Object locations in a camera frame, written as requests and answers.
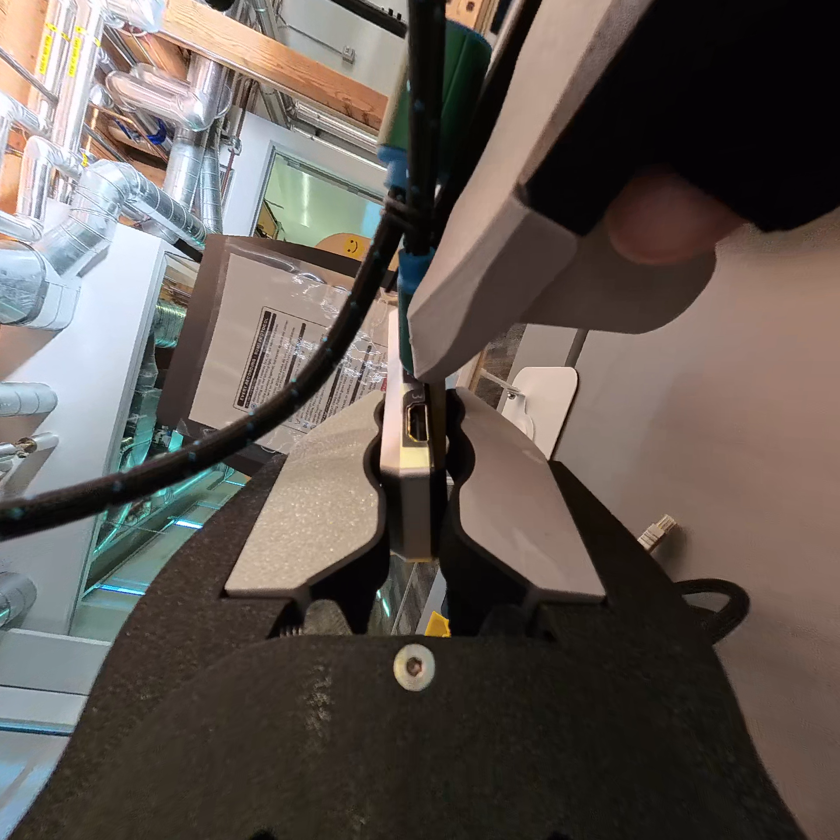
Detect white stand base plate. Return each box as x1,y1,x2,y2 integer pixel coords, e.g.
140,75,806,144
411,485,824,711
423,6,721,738
479,366,580,460

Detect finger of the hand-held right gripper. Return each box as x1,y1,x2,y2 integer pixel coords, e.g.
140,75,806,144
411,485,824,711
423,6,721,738
406,0,658,385

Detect person's right hand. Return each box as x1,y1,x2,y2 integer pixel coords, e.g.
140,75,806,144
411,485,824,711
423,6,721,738
602,166,744,265

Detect black hdmi cable green plugs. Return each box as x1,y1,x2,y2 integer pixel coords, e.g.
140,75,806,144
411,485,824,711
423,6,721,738
0,0,494,542

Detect silver hdmi port adapter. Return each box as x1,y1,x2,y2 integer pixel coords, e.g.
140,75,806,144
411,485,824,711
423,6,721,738
379,308,450,562

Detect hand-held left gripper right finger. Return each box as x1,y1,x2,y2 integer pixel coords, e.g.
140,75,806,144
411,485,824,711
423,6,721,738
441,387,608,621

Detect cluster of silver ceiling pipes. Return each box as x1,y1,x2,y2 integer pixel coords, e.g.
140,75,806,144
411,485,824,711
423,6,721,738
0,0,234,329

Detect laminated instruction sheet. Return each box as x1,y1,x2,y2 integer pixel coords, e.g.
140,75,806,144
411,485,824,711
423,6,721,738
187,252,395,434

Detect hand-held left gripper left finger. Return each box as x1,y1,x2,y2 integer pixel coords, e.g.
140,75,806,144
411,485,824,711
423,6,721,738
223,394,389,621

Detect black cable with clear plug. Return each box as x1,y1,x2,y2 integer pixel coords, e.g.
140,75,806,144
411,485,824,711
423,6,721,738
635,514,750,647

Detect wooden framed sign board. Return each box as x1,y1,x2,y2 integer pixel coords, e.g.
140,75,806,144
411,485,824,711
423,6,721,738
157,233,421,454

